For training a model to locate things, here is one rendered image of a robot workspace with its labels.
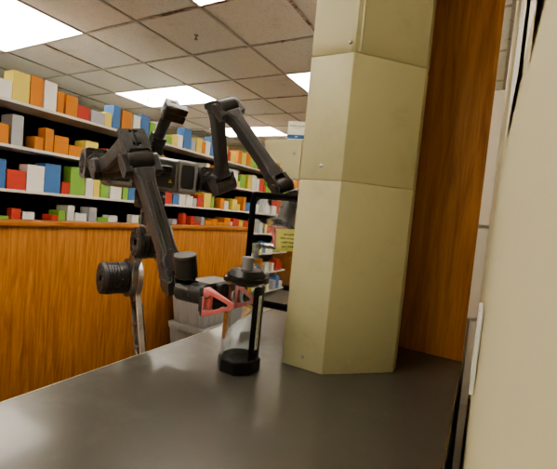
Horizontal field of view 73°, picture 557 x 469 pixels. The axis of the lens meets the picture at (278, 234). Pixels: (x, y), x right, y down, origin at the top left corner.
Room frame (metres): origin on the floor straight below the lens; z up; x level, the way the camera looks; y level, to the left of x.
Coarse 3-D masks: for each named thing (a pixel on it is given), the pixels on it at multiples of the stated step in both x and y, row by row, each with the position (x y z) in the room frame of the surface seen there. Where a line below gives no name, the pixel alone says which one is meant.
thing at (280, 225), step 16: (256, 208) 1.33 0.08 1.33; (272, 208) 1.31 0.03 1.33; (288, 208) 1.29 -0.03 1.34; (256, 224) 1.33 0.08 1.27; (272, 224) 1.31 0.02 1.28; (288, 224) 1.29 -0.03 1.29; (256, 240) 1.33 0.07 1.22; (272, 240) 1.31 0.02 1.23; (288, 240) 1.28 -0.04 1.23; (272, 256) 1.30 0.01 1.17; (288, 256) 1.28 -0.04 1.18; (272, 272) 1.30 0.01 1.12; (288, 272) 1.28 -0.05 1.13; (272, 288) 1.30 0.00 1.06; (288, 288) 1.28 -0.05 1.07
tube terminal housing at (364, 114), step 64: (320, 64) 0.94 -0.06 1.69; (384, 64) 0.92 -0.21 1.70; (320, 128) 0.93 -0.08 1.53; (384, 128) 0.93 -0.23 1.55; (320, 192) 0.93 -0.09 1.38; (384, 192) 0.93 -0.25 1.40; (320, 256) 0.92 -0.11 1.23; (384, 256) 0.94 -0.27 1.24; (320, 320) 0.91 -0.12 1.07; (384, 320) 0.95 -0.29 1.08
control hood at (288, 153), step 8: (272, 144) 1.00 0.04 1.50; (280, 144) 0.99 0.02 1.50; (288, 144) 0.97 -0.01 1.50; (296, 144) 0.96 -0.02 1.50; (272, 152) 0.99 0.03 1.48; (280, 152) 0.98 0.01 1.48; (288, 152) 0.97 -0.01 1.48; (296, 152) 0.96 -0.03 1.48; (280, 160) 0.98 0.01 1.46; (288, 160) 0.97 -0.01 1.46; (296, 160) 0.96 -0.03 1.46; (288, 168) 0.97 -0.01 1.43; (296, 168) 0.96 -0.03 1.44; (296, 176) 0.96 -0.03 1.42
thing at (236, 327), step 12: (228, 276) 0.86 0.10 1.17; (228, 288) 0.87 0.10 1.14; (240, 288) 0.85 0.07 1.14; (252, 288) 0.85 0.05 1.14; (240, 300) 0.85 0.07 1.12; (252, 300) 0.85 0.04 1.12; (228, 312) 0.86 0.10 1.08; (240, 312) 0.85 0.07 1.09; (228, 324) 0.86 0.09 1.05; (240, 324) 0.85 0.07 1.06; (228, 336) 0.86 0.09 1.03; (240, 336) 0.85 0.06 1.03; (228, 348) 0.86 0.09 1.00; (240, 348) 0.85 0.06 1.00; (228, 360) 0.86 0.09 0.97; (240, 360) 0.85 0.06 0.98; (252, 360) 0.87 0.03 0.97
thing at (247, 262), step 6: (246, 258) 0.88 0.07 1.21; (252, 258) 0.89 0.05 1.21; (246, 264) 0.88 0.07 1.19; (252, 264) 0.89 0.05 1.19; (234, 270) 0.87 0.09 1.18; (240, 270) 0.87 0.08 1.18; (246, 270) 0.88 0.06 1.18; (252, 270) 0.89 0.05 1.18; (258, 270) 0.89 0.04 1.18; (234, 276) 0.86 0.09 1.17; (240, 276) 0.85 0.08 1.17; (246, 276) 0.85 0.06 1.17; (252, 276) 0.85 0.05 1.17; (258, 276) 0.86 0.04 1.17; (264, 276) 0.88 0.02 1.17
